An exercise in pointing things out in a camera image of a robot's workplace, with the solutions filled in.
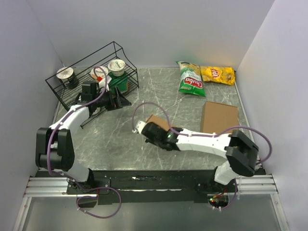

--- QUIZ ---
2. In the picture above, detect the green Chobani yogurt cup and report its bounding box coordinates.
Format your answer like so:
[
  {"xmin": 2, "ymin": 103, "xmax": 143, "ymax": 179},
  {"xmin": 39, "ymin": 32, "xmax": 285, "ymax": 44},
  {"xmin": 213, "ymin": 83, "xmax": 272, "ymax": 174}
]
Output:
[{"xmin": 108, "ymin": 59, "xmax": 126, "ymax": 77}]

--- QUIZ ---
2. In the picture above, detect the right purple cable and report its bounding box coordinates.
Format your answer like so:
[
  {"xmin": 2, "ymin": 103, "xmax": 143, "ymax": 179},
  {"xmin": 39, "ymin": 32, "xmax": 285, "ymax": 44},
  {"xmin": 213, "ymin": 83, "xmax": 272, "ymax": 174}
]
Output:
[{"xmin": 132, "ymin": 103, "xmax": 272, "ymax": 210}]

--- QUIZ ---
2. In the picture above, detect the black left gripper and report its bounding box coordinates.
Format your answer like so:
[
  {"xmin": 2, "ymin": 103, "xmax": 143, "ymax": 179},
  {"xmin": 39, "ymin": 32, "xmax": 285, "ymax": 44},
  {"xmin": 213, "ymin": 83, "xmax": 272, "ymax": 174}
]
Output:
[{"xmin": 93, "ymin": 86, "xmax": 131, "ymax": 111}]

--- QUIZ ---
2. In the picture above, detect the green snack packet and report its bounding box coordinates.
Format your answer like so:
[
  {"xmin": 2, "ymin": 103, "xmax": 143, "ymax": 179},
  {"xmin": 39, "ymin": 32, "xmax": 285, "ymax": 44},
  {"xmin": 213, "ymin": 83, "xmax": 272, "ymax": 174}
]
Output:
[{"xmin": 108, "ymin": 72, "xmax": 128, "ymax": 94}]

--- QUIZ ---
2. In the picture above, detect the aluminium rail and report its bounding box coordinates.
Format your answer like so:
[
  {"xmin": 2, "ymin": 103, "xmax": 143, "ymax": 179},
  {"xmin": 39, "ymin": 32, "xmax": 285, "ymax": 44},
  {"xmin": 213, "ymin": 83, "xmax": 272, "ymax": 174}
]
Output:
[{"xmin": 24, "ymin": 175, "xmax": 278, "ymax": 197}]

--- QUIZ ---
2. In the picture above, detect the purple cable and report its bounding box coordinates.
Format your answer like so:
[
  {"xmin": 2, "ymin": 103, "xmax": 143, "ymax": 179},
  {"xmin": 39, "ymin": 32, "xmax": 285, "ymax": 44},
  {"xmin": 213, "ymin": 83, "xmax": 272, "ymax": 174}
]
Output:
[
  {"xmin": 47, "ymin": 66, "xmax": 122, "ymax": 219},
  {"xmin": 132, "ymin": 103, "xmax": 272, "ymax": 210}
]

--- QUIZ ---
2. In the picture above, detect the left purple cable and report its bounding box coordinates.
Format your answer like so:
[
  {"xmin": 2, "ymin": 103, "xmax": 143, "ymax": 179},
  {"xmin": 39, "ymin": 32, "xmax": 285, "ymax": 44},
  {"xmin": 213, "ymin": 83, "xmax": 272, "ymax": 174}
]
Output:
[{"xmin": 47, "ymin": 66, "xmax": 122, "ymax": 219}]

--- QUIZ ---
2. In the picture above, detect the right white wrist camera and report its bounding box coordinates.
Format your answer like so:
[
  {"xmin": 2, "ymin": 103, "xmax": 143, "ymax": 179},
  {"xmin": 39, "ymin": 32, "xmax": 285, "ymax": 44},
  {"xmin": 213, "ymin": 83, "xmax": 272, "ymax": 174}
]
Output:
[{"xmin": 132, "ymin": 120, "xmax": 146, "ymax": 134}]

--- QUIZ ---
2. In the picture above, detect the folded brown cardboard box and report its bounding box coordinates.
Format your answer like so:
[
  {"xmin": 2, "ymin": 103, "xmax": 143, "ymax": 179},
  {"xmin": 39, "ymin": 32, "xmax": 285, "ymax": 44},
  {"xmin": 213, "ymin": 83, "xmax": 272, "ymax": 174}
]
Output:
[{"xmin": 200, "ymin": 101, "xmax": 239, "ymax": 134}]

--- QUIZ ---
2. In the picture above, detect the green Chuba chips bag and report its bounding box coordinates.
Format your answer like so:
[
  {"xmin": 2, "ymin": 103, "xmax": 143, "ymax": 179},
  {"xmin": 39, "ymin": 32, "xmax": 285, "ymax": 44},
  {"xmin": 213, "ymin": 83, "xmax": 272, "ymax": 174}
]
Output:
[{"xmin": 176, "ymin": 61, "xmax": 205, "ymax": 97}]

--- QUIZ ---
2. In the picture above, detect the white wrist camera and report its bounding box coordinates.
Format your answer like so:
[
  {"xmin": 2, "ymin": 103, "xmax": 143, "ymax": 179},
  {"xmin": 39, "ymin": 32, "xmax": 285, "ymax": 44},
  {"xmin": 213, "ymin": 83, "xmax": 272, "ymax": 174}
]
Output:
[
  {"xmin": 132, "ymin": 120, "xmax": 146, "ymax": 134},
  {"xmin": 98, "ymin": 75, "xmax": 112, "ymax": 91}
]

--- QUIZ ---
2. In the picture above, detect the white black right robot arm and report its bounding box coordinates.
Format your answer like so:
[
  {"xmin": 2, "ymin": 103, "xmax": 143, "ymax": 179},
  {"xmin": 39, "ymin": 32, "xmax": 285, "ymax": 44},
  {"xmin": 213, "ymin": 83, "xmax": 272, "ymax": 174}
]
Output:
[{"xmin": 135, "ymin": 121, "xmax": 258, "ymax": 192}]

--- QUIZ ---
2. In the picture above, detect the black wire rack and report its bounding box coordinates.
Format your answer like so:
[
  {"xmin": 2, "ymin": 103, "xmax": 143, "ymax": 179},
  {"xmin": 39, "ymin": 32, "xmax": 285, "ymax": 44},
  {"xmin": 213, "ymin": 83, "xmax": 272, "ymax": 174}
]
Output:
[{"xmin": 45, "ymin": 41, "xmax": 139, "ymax": 127}]

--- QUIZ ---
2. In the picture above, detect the orange Chobani yogurt cup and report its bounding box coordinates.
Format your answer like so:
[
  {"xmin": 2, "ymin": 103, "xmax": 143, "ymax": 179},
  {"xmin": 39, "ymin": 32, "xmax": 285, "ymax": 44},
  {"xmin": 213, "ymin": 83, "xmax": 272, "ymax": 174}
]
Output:
[{"xmin": 90, "ymin": 66, "xmax": 109, "ymax": 83}]

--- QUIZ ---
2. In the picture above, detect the dark yogurt cup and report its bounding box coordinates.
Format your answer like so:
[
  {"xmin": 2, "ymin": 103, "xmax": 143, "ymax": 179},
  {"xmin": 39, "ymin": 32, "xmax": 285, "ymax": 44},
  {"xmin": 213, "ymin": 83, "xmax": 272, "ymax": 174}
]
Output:
[{"xmin": 56, "ymin": 67, "xmax": 79, "ymax": 90}]

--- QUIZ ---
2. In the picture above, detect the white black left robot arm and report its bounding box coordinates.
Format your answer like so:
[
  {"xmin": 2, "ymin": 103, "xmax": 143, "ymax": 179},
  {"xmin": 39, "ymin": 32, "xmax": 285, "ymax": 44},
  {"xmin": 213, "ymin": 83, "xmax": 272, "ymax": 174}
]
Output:
[{"xmin": 35, "ymin": 81, "xmax": 132, "ymax": 193}]

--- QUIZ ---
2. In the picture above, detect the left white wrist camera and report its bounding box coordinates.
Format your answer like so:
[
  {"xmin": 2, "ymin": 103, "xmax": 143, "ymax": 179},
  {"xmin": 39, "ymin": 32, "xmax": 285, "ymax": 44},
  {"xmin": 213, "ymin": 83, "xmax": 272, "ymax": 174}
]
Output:
[{"xmin": 98, "ymin": 75, "xmax": 112, "ymax": 91}]

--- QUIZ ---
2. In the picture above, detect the yellow Lays chips bag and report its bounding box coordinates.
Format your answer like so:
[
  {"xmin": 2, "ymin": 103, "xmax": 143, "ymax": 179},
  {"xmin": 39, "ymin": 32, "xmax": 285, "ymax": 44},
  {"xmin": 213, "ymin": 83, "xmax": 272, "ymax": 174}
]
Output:
[{"xmin": 200, "ymin": 66, "xmax": 235, "ymax": 86}]

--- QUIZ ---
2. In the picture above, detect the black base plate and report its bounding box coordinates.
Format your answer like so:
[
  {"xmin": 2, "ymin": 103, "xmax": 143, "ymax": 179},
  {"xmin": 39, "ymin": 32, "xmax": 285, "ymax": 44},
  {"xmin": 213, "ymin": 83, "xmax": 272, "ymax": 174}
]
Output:
[{"xmin": 36, "ymin": 169, "xmax": 265, "ymax": 209}]

